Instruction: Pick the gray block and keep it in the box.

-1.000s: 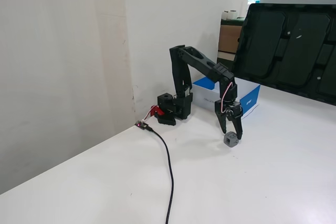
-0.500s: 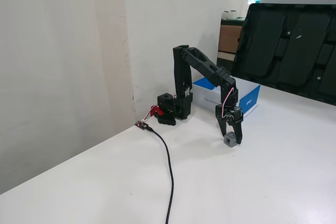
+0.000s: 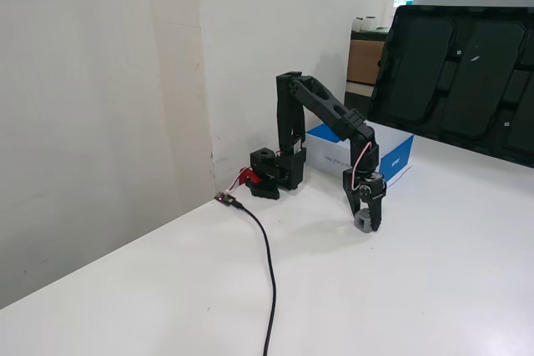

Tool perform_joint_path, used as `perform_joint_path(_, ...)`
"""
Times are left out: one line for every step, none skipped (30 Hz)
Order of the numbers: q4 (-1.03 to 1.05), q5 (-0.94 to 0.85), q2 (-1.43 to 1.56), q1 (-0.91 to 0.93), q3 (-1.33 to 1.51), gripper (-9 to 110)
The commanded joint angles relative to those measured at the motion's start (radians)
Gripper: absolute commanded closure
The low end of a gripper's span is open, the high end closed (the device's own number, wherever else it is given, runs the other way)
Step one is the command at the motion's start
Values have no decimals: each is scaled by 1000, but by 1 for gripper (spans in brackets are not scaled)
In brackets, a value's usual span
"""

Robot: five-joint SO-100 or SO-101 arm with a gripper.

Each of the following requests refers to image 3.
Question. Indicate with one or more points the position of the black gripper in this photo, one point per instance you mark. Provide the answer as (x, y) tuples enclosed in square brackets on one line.
[(362, 190)]

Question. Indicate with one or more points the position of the gray cube block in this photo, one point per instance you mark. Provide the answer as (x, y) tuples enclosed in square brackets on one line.
[(364, 222)]

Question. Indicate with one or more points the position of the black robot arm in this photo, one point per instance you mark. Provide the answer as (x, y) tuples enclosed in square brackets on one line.
[(288, 114)]

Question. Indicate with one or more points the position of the blue and white cardboard box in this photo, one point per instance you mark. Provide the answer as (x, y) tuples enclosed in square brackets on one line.
[(396, 160)]

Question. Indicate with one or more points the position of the brown cardboard box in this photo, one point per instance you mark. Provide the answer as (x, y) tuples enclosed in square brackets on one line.
[(365, 60)]

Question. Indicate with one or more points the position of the red table clamp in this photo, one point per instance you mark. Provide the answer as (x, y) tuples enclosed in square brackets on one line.
[(249, 174)]

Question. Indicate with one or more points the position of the small controller board red LED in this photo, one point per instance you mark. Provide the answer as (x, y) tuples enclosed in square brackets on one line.
[(224, 198)]

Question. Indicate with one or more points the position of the black plastic moulded tray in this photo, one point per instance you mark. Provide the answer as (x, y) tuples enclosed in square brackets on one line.
[(459, 81)]

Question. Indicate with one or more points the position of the white cup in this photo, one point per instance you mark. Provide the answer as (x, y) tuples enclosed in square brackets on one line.
[(371, 23), (358, 23)]

